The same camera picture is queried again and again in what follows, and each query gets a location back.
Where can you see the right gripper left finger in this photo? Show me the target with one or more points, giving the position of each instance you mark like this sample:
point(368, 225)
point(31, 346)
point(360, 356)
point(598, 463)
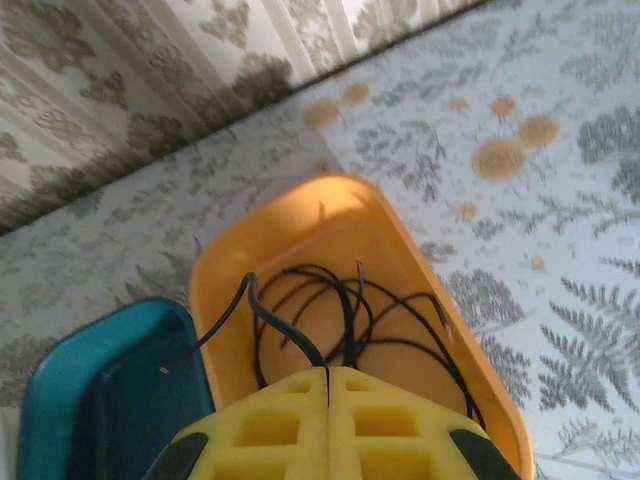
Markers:
point(280, 430)

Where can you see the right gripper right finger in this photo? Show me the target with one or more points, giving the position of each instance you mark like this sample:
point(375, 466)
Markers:
point(385, 430)

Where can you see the teal plastic tray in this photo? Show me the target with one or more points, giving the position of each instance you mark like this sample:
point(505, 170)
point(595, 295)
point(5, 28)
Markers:
point(125, 400)

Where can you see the orange plastic tray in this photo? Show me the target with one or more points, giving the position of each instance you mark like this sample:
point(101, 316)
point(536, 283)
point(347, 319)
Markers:
point(325, 225)

